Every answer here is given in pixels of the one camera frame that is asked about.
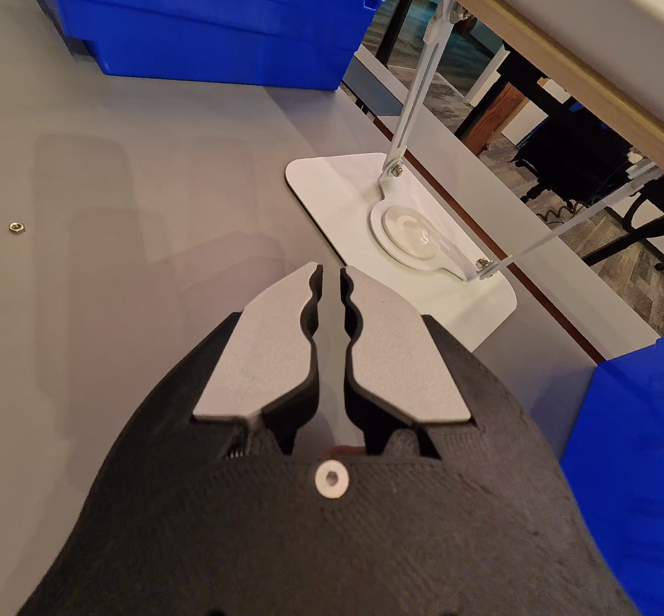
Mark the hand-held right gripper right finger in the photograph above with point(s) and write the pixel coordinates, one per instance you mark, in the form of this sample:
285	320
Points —
399	362

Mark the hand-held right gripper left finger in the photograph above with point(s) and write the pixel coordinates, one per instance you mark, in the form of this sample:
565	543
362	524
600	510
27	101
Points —
264	356

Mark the white document stand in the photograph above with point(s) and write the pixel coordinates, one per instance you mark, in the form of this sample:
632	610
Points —
337	196

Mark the black office chair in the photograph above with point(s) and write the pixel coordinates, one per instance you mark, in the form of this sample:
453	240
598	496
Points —
570	159

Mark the blue plastic bin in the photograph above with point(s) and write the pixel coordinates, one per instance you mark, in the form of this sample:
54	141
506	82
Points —
207	30
622	471

